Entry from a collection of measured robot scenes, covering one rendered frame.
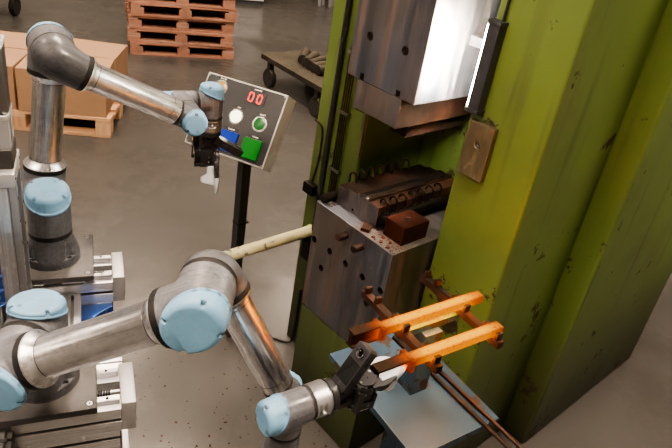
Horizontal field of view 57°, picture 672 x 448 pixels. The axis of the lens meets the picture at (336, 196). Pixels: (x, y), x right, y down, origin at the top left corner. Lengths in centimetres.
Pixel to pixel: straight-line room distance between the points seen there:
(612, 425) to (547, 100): 175
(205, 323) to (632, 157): 148
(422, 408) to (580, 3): 112
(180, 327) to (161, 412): 150
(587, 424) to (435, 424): 138
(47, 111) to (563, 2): 140
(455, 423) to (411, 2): 115
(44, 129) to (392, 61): 101
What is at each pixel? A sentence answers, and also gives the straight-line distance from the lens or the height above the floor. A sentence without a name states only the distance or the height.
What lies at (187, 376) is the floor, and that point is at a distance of 275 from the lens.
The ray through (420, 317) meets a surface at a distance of 163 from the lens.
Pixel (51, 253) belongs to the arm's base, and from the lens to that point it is 193.
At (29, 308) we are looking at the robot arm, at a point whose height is 105.
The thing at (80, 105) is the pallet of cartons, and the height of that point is 23.
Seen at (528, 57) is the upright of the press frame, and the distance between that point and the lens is 177.
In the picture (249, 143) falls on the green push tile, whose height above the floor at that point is 103.
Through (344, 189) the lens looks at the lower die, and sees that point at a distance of 213.
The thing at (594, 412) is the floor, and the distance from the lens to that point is 312.
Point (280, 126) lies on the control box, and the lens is 226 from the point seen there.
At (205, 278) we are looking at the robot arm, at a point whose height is 125.
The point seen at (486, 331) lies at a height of 97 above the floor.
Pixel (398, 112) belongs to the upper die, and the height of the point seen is 132.
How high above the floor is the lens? 194
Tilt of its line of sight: 28 degrees down
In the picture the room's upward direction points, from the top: 10 degrees clockwise
